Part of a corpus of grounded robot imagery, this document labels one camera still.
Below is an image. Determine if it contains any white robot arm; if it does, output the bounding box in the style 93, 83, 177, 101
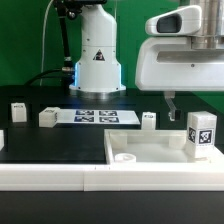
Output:
70, 0, 224, 121

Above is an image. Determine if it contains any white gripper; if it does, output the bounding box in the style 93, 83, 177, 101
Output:
135, 37, 224, 121

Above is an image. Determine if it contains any white sheet with fiducial tags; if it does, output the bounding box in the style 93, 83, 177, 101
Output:
57, 109, 140, 125

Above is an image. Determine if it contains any black cable bundle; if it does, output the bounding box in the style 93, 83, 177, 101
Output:
23, 0, 83, 87

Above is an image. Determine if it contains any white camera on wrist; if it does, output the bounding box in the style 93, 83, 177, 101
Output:
145, 5, 202, 36

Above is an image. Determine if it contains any white square table top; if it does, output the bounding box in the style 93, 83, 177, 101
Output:
104, 129, 224, 164

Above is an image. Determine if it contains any white cable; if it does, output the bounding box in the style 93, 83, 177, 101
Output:
39, 0, 55, 87

